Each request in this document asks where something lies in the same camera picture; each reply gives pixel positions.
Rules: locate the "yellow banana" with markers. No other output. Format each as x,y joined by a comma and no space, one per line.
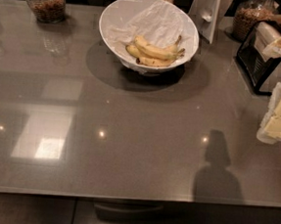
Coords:
133,51
152,62
167,53

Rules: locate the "white tilted bowl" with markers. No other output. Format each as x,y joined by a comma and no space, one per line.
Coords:
112,20

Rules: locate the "white paper bowl liner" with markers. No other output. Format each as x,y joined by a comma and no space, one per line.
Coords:
154,23

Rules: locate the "white packets in rack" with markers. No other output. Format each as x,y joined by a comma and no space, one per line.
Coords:
268,41

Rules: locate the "glass jar with granola right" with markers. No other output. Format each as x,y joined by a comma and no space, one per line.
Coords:
250,12

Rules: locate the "white upright stand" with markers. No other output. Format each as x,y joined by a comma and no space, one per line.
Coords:
206,15

